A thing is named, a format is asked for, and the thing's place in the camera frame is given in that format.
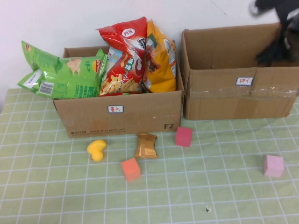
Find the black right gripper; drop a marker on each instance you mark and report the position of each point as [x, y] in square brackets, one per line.
[276, 50]

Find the pale blue snack bag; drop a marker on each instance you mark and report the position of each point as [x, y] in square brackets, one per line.
[114, 56]

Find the gold snack packet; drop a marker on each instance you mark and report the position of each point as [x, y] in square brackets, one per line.
[146, 147]

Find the white label red handwriting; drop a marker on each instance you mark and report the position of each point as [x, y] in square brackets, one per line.
[244, 81]
[116, 109]

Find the taped plain cardboard box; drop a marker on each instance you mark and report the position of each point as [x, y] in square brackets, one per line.
[222, 105]

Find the pink foam cube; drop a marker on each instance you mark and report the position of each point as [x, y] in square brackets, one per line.
[273, 166]

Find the yellow chip bag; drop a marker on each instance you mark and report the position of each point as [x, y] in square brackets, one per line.
[161, 77]

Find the magenta foam cube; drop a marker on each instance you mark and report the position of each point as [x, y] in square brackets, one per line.
[184, 137]

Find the red shrimp stick bag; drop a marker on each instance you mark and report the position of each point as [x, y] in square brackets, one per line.
[126, 46]

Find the green checkered tablecloth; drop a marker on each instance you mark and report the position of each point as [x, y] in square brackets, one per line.
[187, 186]

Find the orange foam cube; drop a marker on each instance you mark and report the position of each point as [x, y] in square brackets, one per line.
[130, 170]

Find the cardboard box printed 95338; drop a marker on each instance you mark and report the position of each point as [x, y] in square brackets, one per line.
[93, 116]

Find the green Lay's chip bag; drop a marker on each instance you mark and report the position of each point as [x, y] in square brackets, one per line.
[74, 79]

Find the yellow rubber duck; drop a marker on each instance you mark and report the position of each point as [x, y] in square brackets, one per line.
[97, 151]

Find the green chip bag white label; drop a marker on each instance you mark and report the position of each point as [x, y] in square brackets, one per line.
[35, 56]

